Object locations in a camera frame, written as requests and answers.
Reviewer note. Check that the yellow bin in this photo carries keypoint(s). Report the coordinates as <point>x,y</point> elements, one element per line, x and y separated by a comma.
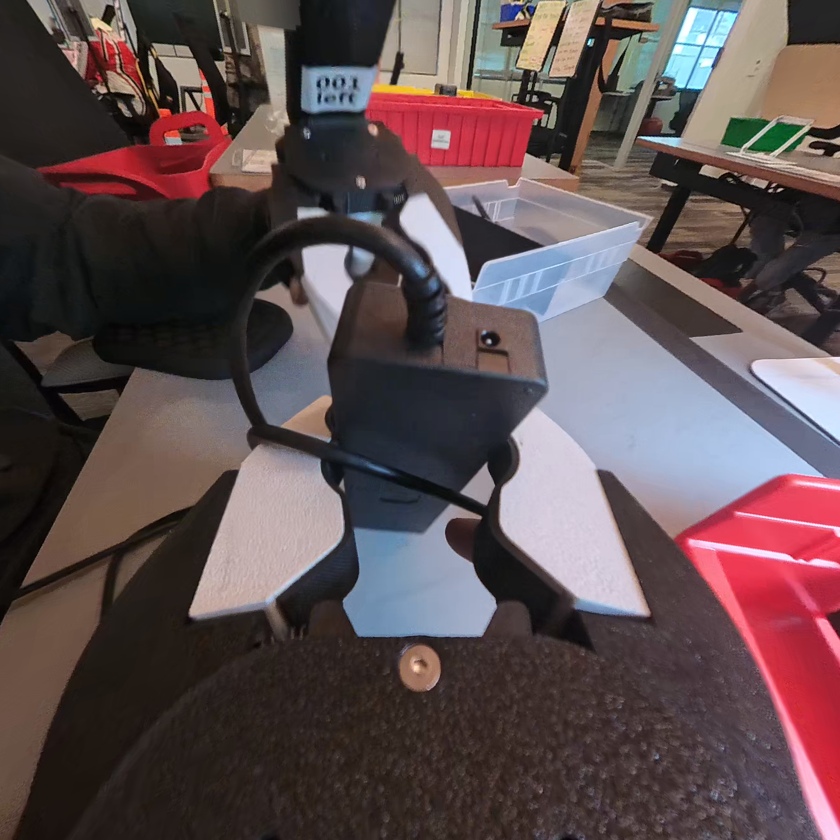
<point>407,90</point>

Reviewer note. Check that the person's right hand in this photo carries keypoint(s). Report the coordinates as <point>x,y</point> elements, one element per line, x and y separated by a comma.
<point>463,538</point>

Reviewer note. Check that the person's left forearm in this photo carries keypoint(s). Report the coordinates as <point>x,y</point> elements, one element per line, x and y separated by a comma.
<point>131,262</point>

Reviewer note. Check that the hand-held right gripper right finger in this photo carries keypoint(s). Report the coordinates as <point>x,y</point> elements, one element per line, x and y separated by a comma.
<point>564,525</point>

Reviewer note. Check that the green bin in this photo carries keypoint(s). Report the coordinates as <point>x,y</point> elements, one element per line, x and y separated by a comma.
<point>738,134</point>

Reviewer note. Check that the background wooden table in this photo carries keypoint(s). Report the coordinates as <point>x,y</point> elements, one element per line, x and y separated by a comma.
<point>722,157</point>

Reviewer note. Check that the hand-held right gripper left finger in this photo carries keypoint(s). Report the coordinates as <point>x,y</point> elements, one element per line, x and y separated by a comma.
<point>275,525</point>

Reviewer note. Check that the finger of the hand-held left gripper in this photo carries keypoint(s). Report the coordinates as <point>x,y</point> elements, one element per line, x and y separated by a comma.
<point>433,243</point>
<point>321,275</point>

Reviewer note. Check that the clear plastic bin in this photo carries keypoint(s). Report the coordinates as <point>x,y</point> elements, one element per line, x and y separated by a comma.
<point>558,262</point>

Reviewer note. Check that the red ribbed bin white label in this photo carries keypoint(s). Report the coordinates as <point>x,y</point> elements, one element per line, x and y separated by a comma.
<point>472,131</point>

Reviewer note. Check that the black divider panel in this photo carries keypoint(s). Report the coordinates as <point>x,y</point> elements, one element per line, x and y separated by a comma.
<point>485,243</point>

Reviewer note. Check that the red plastic bin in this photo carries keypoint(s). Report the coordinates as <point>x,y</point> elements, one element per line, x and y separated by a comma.
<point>774,558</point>

